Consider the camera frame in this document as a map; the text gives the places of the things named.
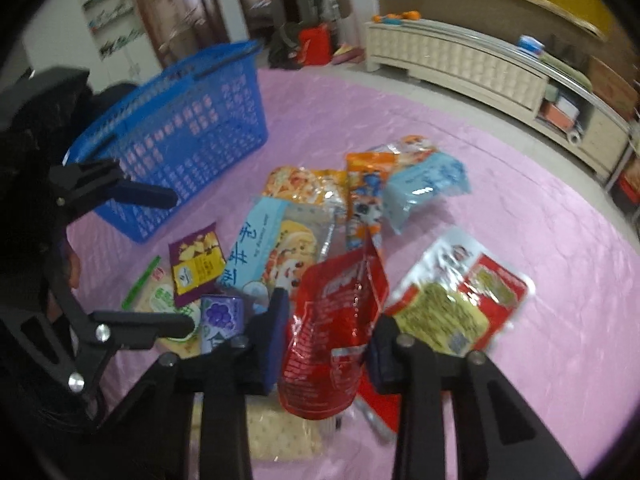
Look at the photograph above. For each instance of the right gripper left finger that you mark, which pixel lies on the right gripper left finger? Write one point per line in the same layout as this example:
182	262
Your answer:
147	436

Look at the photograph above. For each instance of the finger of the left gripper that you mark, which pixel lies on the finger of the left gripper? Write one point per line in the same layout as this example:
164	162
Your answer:
135	193
130	332

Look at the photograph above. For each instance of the green scallion cracker pack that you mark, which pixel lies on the green scallion cracker pack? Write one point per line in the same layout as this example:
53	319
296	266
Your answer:
153	292

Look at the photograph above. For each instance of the red snack pouch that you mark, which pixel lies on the red snack pouch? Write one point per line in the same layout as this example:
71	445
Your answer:
336	307

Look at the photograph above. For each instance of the purple yellow chip packet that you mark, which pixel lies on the purple yellow chip packet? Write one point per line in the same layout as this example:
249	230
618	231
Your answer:
196	263

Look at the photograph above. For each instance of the blue plastic basket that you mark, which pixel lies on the blue plastic basket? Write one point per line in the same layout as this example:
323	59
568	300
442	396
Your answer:
187	126

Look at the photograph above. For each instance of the clear plain cracker pack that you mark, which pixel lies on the clear plain cracker pack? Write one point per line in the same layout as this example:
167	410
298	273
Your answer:
275	435

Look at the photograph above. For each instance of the red green pea snack bag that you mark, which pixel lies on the red green pea snack bag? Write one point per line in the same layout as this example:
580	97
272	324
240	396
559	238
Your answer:
458	296

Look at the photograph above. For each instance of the blue tiger cake pack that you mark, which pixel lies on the blue tiger cake pack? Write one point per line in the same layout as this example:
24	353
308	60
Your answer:
278	242

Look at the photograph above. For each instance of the orange yellow chip bag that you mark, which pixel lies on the orange yellow chip bag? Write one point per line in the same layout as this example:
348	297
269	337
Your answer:
322	187

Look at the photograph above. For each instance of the pink quilted table cover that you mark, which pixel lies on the pink quilted table cover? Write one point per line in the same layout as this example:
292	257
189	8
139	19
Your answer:
573	351

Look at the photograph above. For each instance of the red bag on floor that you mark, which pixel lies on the red bag on floor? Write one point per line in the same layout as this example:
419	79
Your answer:
315	46

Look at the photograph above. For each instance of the light blue wafer pack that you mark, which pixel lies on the light blue wafer pack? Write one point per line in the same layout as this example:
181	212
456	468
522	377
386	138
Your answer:
413	188

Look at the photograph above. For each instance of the orange cartoon snack bar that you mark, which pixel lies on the orange cartoon snack bar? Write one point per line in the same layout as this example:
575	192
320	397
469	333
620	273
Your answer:
367	175

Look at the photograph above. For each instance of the cream tv cabinet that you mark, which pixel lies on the cream tv cabinet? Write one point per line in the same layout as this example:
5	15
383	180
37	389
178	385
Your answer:
507	78

